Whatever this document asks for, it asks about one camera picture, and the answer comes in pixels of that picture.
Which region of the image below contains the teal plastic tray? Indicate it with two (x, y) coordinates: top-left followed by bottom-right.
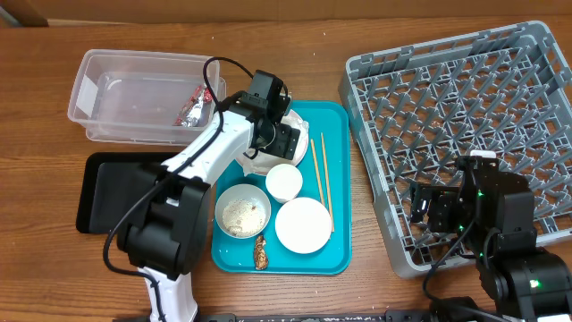
(211, 100), (352, 275)

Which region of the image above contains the clear plastic bin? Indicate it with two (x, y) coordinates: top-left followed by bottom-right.
(67, 49), (226, 146)

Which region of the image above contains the red silver foil wrapper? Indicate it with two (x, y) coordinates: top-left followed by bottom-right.
(173, 84), (213, 128)

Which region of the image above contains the grey plastic dish rack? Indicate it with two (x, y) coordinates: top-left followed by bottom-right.
(339, 21), (571, 278)

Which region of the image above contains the black plastic tray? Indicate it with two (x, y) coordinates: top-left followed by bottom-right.
(76, 152), (175, 233)

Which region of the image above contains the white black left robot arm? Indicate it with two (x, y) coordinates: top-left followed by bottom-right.
(107, 91), (299, 321)

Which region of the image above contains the white round plate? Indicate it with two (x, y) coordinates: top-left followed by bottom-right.
(235, 109), (310, 177)

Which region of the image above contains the bowl with rice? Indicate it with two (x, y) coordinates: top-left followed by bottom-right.
(214, 183), (272, 239)

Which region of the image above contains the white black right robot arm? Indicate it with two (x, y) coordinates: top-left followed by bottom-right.
(410, 151), (571, 321)

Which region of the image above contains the white paper cup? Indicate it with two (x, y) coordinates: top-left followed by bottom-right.
(265, 164), (303, 204)

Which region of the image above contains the left wooden chopstick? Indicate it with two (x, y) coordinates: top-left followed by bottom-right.
(310, 139), (325, 206)

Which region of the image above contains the brown food scrap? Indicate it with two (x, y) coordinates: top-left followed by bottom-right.
(254, 234), (269, 270)

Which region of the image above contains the black rail at table edge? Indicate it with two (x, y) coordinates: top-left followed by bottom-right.
(198, 309), (439, 322)

